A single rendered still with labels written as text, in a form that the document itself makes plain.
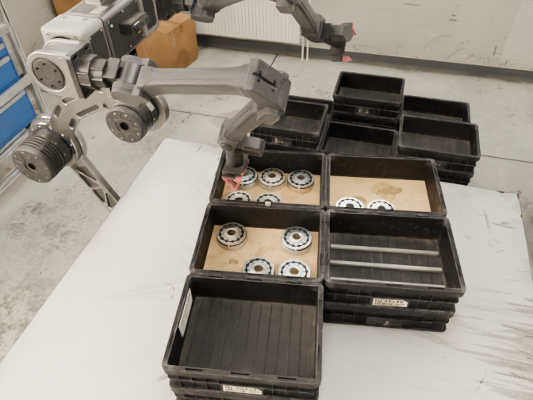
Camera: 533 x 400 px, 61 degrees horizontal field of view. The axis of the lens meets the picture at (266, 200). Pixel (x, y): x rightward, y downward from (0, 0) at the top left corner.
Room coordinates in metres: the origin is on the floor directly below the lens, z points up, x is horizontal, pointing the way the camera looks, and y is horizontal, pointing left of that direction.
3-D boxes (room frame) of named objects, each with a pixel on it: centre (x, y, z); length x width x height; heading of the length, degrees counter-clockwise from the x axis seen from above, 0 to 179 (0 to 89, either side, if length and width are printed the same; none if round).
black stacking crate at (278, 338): (0.64, 0.06, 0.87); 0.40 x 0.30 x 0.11; 83
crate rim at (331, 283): (0.89, -0.38, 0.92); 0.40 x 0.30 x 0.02; 83
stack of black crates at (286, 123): (2.14, -0.14, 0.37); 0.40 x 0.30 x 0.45; 73
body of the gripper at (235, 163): (1.18, 0.10, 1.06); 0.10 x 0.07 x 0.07; 166
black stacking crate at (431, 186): (1.19, -0.41, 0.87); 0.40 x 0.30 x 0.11; 83
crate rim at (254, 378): (0.64, 0.06, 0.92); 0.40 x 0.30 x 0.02; 83
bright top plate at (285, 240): (1.00, -0.10, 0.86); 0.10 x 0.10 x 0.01
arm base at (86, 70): (1.06, 0.42, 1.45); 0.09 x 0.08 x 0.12; 163
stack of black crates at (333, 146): (2.03, -0.52, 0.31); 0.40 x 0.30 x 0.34; 73
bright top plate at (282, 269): (0.86, -0.08, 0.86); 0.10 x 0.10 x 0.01
